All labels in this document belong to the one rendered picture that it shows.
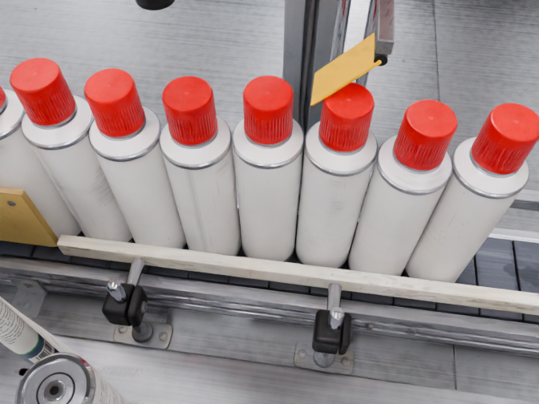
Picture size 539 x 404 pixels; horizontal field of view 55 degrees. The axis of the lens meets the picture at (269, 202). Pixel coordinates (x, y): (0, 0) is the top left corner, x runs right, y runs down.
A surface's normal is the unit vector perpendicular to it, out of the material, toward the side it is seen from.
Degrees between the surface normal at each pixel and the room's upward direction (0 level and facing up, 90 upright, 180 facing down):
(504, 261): 0
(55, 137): 42
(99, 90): 2
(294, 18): 90
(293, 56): 90
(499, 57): 0
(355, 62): 48
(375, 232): 90
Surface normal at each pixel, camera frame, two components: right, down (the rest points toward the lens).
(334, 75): -0.73, -0.45
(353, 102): -0.04, -0.58
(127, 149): 0.18, 0.18
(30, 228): -0.14, 0.83
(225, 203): 0.69, 0.61
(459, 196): -0.77, 0.54
